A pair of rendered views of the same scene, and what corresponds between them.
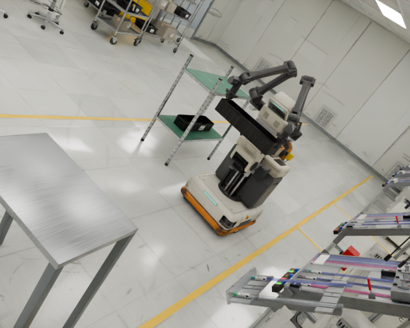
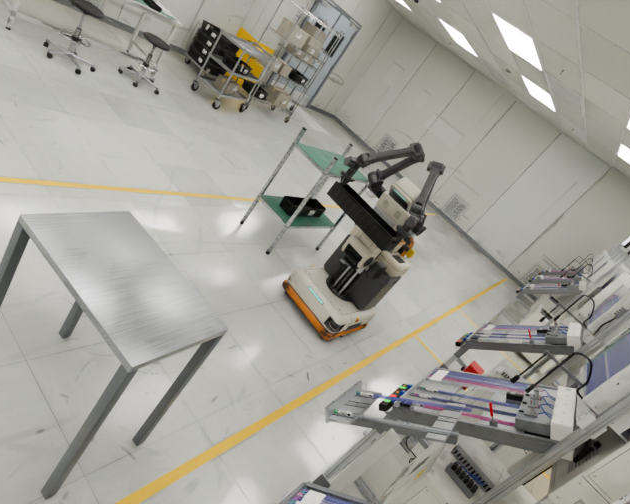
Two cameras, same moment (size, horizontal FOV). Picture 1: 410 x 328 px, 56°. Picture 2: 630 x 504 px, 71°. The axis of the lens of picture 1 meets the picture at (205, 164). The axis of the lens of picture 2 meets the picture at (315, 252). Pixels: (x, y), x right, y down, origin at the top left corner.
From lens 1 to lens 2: 0.03 m
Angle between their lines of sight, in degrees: 0
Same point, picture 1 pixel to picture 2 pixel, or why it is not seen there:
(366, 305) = (486, 433)
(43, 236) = (116, 333)
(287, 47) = (417, 124)
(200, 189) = (304, 284)
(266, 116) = (386, 205)
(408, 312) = (534, 444)
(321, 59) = (455, 140)
